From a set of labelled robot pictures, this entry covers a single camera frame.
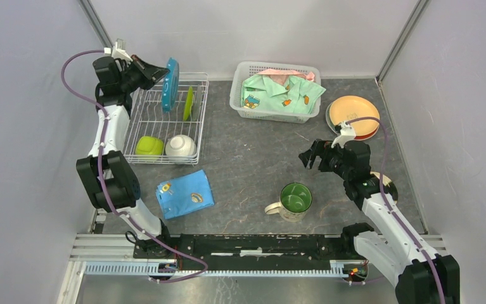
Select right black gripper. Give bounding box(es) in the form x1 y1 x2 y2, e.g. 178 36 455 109
298 139 351 181

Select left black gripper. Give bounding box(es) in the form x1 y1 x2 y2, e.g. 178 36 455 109
118 55 170 94

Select blue polka dot plate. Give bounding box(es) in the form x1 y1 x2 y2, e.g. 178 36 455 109
162 58 179 113

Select lime green plate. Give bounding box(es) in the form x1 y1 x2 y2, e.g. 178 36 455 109
183 86 194 122

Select lime green bowl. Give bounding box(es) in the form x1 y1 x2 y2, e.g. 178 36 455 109
135 136 164 156

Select white round bowl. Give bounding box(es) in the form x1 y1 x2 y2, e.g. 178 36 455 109
165 134 197 157

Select cream plate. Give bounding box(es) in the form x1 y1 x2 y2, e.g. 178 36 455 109
370 171 399 205

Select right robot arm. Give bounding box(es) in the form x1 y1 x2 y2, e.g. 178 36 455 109
298 140 461 303

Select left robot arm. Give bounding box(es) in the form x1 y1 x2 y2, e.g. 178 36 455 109
76 54 173 258

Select green interior mug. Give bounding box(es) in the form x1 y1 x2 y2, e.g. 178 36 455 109
264 182 312 222

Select mint green printed shirt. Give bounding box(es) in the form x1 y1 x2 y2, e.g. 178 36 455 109
240 74 326 114

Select orange plate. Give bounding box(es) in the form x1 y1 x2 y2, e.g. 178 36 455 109
330 95 380 136

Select white plastic basket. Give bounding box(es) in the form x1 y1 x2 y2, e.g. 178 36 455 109
229 61 326 124

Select pink cloth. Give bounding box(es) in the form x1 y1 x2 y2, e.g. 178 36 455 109
259 68 316 81

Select blue folded cloth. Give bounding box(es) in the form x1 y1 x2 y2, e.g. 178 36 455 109
156 170 215 219

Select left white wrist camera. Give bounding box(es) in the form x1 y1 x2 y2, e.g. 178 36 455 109
103 39 132 63

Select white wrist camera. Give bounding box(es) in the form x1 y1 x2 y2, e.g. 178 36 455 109
331 122 356 148
103 39 132 63

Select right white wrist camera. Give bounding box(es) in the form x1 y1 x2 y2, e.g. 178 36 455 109
331 122 356 148

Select white wire dish rack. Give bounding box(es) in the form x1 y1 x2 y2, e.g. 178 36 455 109
122 72 209 165

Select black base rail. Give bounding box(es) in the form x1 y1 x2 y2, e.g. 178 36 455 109
133 234 365 272

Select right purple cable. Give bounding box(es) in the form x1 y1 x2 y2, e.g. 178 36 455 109
343 117 447 304

